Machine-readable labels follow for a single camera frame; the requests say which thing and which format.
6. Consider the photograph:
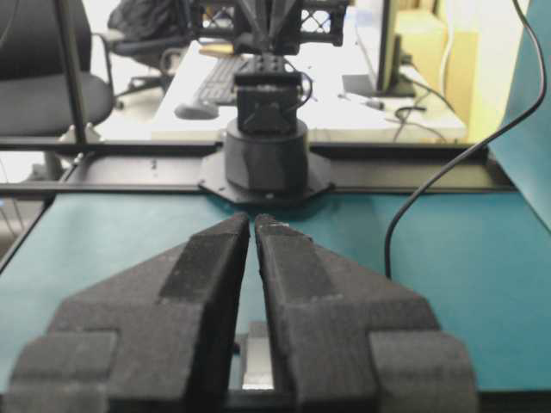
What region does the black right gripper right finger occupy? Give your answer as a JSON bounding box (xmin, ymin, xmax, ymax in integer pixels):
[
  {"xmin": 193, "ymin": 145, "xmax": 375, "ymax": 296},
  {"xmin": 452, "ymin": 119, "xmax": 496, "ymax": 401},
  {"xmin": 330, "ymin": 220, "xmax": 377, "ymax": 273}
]
[{"xmin": 255, "ymin": 214, "xmax": 478, "ymax": 412}]

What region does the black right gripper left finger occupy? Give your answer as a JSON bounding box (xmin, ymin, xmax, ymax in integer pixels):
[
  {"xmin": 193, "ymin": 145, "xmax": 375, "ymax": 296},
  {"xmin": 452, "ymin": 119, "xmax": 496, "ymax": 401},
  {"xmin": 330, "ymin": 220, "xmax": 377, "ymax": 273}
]
[{"xmin": 2, "ymin": 213, "xmax": 249, "ymax": 412}]

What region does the black USB cable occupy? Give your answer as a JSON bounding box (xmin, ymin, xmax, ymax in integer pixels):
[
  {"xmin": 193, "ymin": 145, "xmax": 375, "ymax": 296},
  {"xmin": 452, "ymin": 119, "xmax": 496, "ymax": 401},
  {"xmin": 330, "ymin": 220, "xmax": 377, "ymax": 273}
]
[{"xmin": 384, "ymin": 0, "xmax": 544, "ymax": 279}]

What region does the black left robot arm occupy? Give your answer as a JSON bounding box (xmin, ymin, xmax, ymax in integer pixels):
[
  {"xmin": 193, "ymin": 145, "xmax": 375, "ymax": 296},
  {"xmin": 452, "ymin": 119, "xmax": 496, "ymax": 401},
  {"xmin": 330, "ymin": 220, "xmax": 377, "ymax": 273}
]
[{"xmin": 190, "ymin": 1, "xmax": 349, "ymax": 205}]

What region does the white desk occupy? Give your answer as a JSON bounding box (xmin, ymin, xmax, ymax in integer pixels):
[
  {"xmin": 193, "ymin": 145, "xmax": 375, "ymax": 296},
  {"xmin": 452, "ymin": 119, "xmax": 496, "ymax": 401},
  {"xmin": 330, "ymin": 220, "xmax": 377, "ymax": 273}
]
[{"xmin": 151, "ymin": 7, "xmax": 467, "ymax": 144}]

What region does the black keyboard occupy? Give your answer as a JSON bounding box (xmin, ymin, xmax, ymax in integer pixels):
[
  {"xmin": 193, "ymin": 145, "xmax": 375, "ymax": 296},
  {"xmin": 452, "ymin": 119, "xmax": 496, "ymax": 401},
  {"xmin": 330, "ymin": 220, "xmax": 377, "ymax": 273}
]
[{"xmin": 174, "ymin": 56, "xmax": 249, "ymax": 120}]

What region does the computer monitor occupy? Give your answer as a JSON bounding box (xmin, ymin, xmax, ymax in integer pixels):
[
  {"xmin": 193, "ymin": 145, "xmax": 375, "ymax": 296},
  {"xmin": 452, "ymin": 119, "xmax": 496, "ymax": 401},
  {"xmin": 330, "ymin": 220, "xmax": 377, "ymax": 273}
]
[{"xmin": 375, "ymin": 0, "xmax": 415, "ymax": 98}]

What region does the black office chair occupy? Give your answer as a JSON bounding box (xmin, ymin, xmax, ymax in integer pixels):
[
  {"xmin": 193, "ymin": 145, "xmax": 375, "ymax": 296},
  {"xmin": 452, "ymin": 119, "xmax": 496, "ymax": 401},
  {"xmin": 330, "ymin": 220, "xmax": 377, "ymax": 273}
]
[{"xmin": 1, "ymin": 1, "xmax": 115, "ymax": 137}]

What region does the black aluminium frame rail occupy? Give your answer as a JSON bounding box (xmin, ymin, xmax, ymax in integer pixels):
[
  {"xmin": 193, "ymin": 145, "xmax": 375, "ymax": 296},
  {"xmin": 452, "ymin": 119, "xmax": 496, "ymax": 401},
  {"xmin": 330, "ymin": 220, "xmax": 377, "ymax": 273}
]
[{"xmin": 0, "ymin": 137, "xmax": 517, "ymax": 194}]

